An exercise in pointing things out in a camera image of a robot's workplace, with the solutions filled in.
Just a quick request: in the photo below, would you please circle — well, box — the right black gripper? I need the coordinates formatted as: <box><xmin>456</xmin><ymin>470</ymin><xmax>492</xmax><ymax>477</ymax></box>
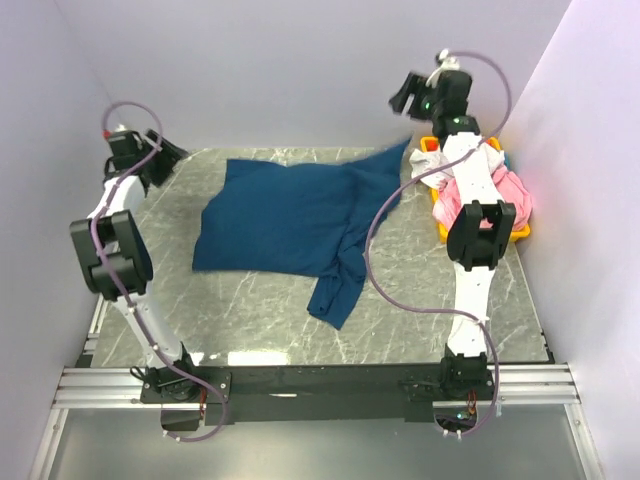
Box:
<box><xmin>386</xmin><ymin>73</ymin><xmax>442</xmax><ymax>124</ymax></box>

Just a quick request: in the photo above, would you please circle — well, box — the dark blue t shirt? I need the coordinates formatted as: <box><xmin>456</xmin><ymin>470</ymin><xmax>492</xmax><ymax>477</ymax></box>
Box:
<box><xmin>192</xmin><ymin>140</ymin><xmax>409</xmax><ymax>329</ymax></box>

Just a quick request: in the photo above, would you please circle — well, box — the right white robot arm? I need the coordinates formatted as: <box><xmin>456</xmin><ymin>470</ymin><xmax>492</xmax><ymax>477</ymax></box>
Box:
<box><xmin>389</xmin><ymin>70</ymin><xmax>516</xmax><ymax>358</ymax></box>

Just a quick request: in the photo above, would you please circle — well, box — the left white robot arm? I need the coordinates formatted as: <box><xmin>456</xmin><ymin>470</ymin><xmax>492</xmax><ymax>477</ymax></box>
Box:
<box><xmin>69</xmin><ymin>126</ymin><xmax>188</xmax><ymax>369</ymax></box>

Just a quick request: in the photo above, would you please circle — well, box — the white t shirt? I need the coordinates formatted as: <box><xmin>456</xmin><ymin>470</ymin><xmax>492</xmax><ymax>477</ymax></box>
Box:
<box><xmin>409</xmin><ymin>142</ymin><xmax>506</xmax><ymax>190</ymax></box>

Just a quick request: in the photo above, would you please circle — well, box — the pink t shirt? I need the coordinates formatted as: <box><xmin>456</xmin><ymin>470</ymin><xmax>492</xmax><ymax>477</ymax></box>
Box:
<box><xmin>432</xmin><ymin>167</ymin><xmax>534</xmax><ymax>236</ymax></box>

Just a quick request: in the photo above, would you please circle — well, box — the black base beam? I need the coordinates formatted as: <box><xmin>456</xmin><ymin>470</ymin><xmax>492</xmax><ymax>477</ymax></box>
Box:
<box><xmin>139</xmin><ymin>364</ymin><xmax>499</xmax><ymax>431</ymax></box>

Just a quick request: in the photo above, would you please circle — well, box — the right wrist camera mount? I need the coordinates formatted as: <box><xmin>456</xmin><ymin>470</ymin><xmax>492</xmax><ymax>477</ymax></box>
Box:
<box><xmin>426</xmin><ymin>49</ymin><xmax>460</xmax><ymax>86</ymax></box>

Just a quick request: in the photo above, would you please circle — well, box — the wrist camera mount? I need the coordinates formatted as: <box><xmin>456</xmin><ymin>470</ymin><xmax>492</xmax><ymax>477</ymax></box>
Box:
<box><xmin>103</xmin><ymin>124</ymin><xmax>129</xmax><ymax>140</ymax></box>
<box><xmin>426</xmin><ymin>49</ymin><xmax>460</xmax><ymax>86</ymax></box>

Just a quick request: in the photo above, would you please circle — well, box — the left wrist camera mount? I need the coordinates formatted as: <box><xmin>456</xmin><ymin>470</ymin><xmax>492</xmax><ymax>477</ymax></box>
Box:
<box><xmin>103</xmin><ymin>124</ymin><xmax>129</xmax><ymax>140</ymax></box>

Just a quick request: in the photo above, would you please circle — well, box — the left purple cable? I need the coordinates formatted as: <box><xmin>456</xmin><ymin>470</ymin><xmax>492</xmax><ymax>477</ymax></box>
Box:
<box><xmin>89</xmin><ymin>99</ymin><xmax>229</xmax><ymax>445</ymax></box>

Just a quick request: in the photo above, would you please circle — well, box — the purple cable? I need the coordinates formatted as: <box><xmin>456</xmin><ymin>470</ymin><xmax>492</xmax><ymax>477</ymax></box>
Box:
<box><xmin>363</xmin><ymin>48</ymin><xmax>514</xmax><ymax>439</ymax></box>
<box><xmin>89</xmin><ymin>99</ymin><xmax>229</xmax><ymax>445</ymax></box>

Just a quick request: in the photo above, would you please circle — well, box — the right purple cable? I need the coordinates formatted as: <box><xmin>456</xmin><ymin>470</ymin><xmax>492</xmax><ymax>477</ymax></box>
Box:
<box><xmin>363</xmin><ymin>48</ymin><xmax>514</xmax><ymax>439</ymax></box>

